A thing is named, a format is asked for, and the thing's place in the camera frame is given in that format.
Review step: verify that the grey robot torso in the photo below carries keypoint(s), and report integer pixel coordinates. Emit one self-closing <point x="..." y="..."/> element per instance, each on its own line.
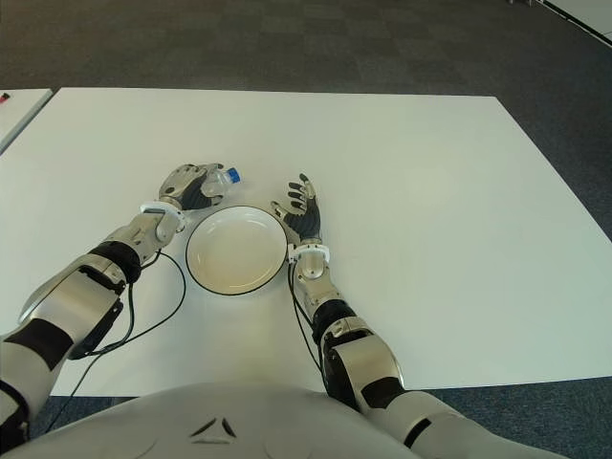
<point x="215" y="411"/>

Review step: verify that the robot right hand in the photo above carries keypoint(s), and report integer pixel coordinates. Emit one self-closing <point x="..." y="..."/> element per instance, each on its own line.
<point x="308" y="222"/>

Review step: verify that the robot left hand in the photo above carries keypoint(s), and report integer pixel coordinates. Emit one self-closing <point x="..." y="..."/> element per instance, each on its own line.
<point x="179" y="181"/>

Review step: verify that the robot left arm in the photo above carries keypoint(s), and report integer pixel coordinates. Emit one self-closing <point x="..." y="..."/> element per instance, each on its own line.
<point x="76" y="291"/>

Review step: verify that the clear water bottle blue cap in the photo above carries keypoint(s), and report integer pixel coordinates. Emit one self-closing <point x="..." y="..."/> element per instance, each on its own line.
<point x="220" y="184"/>

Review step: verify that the white panel black edge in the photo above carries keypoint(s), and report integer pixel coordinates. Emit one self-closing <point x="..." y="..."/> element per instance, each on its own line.
<point x="588" y="14"/>

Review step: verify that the red marker pen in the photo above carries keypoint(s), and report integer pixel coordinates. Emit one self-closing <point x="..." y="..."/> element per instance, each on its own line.
<point x="4" y="98"/>

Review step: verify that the white plate black rim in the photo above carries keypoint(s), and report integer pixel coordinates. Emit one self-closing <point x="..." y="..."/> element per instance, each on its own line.
<point x="236" y="248"/>

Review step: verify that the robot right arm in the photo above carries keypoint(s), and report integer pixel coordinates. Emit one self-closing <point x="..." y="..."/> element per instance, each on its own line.
<point x="368" y="356"/>

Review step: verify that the white side table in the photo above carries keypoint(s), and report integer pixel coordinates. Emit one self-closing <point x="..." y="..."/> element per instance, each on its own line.
<point x="21" y="115"/>

